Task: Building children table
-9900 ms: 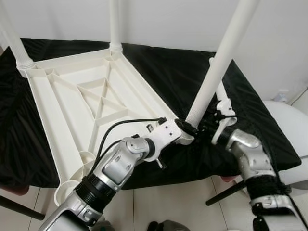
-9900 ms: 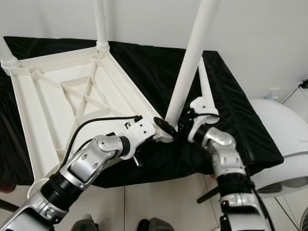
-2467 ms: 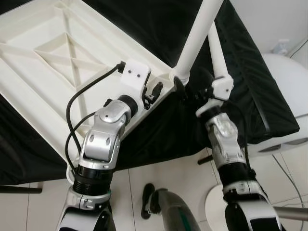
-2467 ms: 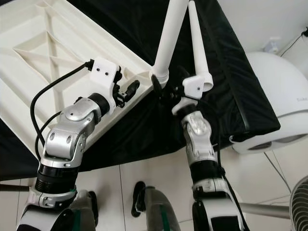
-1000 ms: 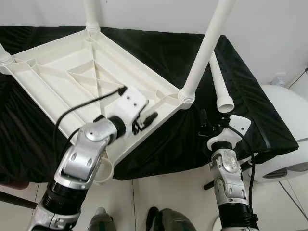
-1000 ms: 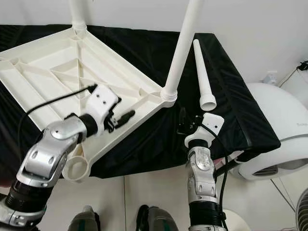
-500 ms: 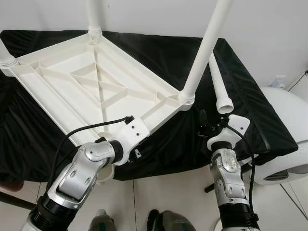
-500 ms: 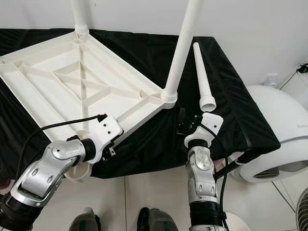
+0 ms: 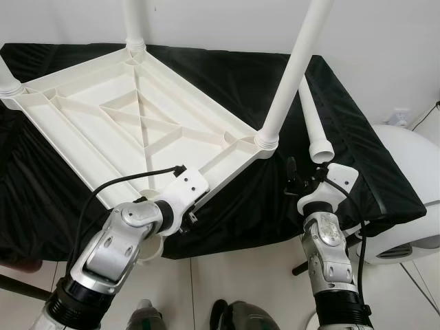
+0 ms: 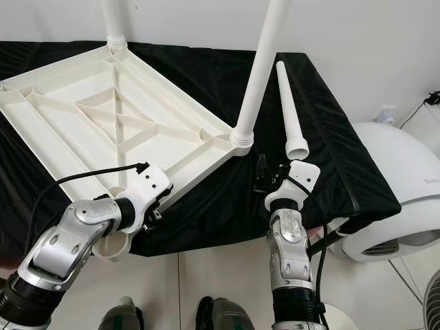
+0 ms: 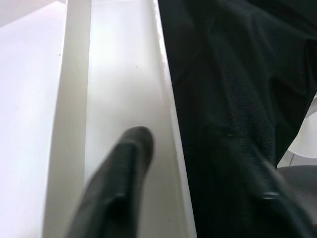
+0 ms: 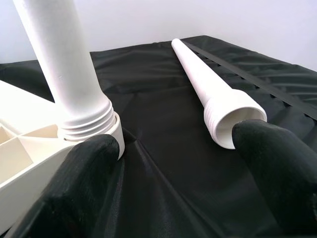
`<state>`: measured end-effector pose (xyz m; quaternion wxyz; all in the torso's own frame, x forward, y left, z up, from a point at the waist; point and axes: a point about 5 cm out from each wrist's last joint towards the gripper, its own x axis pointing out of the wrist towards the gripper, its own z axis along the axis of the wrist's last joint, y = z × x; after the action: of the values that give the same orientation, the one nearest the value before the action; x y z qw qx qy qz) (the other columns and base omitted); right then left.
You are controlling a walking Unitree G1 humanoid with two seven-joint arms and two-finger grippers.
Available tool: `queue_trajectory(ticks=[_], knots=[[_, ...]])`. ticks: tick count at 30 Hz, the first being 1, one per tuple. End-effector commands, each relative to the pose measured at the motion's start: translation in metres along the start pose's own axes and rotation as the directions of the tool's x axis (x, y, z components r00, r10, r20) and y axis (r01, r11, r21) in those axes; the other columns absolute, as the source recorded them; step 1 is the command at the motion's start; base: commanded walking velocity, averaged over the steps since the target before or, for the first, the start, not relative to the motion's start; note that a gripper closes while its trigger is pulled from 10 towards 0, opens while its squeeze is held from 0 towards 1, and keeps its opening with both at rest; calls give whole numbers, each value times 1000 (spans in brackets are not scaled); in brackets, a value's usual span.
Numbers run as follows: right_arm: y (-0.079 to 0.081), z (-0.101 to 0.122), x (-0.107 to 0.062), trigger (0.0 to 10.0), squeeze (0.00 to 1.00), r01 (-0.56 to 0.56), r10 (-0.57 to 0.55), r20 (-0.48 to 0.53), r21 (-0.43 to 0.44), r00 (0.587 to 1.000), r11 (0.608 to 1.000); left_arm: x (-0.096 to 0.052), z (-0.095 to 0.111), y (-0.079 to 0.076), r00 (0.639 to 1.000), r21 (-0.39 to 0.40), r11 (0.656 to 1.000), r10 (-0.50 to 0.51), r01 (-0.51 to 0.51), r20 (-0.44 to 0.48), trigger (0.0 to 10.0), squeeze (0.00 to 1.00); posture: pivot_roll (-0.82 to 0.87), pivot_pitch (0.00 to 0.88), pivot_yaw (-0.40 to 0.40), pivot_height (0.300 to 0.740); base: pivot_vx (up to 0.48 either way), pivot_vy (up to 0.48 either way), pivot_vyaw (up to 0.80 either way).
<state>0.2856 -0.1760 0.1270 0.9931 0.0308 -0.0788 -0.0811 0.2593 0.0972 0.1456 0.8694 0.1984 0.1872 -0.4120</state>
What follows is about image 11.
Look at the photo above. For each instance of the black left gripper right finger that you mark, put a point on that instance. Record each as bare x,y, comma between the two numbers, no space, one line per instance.
252,188

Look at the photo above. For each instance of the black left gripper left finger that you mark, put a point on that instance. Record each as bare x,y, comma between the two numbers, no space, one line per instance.
109,193

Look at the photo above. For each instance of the white plastic children table top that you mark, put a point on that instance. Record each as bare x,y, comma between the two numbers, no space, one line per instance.
29,111

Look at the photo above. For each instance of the white round appliance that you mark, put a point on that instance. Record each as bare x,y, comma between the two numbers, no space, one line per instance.
307,134

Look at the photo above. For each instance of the black cloth table cover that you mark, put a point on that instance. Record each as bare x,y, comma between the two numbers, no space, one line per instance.
235,74

